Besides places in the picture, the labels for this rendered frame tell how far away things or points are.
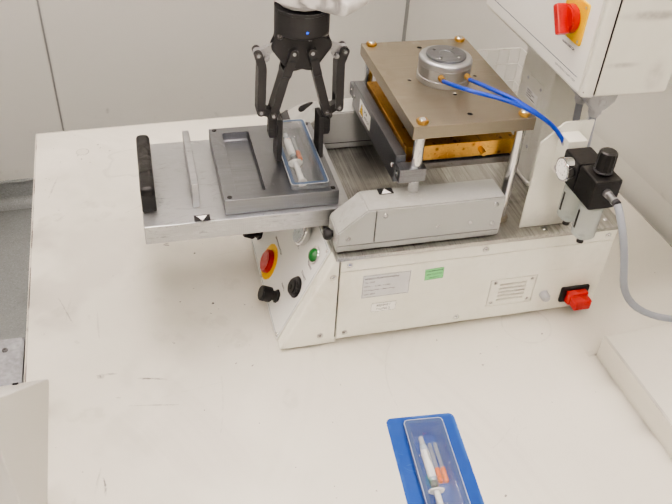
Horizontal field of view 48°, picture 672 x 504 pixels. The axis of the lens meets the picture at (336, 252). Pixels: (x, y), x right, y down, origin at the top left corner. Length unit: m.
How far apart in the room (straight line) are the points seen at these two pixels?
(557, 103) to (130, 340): 0.75
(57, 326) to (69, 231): 0.25
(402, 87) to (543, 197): 0.26
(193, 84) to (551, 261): 1.71
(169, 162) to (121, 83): 1.47
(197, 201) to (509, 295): 0.52
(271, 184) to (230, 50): 1.58
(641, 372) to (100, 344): 0.81
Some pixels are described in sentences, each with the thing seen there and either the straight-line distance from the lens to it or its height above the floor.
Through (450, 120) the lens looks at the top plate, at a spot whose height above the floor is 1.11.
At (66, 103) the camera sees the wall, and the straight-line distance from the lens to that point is 2.68.
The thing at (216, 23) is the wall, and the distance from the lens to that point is 2.59.
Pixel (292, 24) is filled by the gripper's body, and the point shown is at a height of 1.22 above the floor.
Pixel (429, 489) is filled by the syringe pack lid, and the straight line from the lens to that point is 1.01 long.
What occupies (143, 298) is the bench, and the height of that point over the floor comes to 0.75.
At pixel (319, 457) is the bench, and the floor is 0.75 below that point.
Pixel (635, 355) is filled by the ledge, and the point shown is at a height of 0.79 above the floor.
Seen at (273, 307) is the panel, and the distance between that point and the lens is 1.21.
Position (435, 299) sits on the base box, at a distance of 1.18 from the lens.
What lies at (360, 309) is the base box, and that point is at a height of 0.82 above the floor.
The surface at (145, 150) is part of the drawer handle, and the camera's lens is 1.15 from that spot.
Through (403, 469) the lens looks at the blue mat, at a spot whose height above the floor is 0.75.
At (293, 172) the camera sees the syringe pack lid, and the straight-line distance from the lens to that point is 1.09.
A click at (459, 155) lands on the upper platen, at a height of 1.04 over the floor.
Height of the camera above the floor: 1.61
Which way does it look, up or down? 39 degrees down
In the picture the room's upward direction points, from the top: 4 degrees clockwise
